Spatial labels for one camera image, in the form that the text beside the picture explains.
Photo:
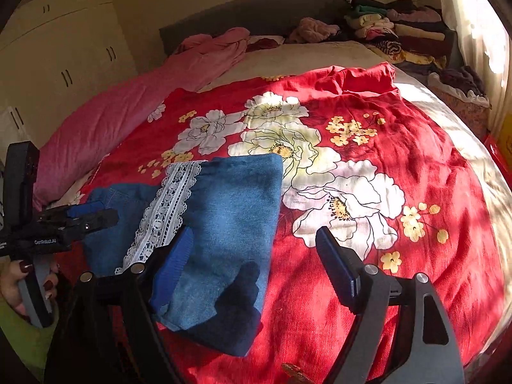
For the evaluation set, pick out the cream wardrobe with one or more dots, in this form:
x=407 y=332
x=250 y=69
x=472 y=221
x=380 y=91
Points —
x=60 y=48

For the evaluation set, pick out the cream curtain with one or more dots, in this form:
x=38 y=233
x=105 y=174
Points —
x=472 y=28

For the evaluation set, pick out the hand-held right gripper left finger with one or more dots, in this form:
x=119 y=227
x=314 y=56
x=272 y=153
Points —
x=172 y=274

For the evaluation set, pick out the blue denim pants lace trim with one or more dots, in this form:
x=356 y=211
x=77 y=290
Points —
x=232 y=224

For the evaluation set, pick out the grey padded headboard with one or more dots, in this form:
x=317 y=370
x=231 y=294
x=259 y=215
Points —
x=248 y=12

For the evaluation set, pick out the pile of folded clothes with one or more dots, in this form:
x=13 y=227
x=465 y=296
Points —
x=404 y=32

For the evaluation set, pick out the green clothing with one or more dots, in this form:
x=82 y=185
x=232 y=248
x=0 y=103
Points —
x=28 y=340

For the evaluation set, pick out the red box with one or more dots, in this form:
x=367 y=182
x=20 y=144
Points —
x=500 y=156

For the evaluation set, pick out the red floral blanket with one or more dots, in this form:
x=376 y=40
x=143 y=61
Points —
x=400 y=136

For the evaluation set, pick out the brown leather item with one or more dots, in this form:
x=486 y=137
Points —
x=295 y=374

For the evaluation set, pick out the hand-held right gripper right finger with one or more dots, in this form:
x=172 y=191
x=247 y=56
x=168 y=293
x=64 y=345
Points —
x=340 y=272

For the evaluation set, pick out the frilled laundry basket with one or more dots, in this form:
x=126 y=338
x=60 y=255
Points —
x=464 y=108

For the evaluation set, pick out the dark red garment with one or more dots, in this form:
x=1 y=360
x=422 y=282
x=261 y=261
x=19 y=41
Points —
x=264 y=44

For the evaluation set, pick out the person's left hand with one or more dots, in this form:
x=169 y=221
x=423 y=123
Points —
x=10 y=284

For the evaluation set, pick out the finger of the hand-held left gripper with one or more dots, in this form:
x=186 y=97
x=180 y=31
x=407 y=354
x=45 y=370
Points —
x=84 y=209
x=98 y=222

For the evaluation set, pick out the bed with beige sheet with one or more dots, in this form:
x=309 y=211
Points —
x=312 y=58

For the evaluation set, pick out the yellow bag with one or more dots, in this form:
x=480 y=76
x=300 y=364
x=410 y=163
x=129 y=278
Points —
x=506 y=136

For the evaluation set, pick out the pink quilt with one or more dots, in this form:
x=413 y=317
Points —
x=120 y=108

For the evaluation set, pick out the pink fluffy garment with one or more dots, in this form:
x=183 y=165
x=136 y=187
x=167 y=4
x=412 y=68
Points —
x=314 y=30

